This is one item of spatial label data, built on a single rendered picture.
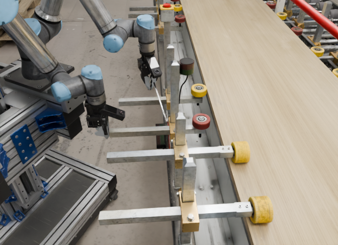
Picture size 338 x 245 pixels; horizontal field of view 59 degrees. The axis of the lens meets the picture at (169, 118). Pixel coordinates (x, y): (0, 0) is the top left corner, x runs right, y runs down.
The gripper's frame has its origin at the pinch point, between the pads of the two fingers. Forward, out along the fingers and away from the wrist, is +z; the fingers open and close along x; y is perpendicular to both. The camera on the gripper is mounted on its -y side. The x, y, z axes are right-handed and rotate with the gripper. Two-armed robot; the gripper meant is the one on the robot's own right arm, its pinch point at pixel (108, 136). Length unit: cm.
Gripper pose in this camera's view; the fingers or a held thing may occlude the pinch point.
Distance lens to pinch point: 139.4
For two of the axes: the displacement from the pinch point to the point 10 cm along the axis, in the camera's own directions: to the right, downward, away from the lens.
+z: 0.0, 7.8, 6.3
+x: 0.7, 6.3, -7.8
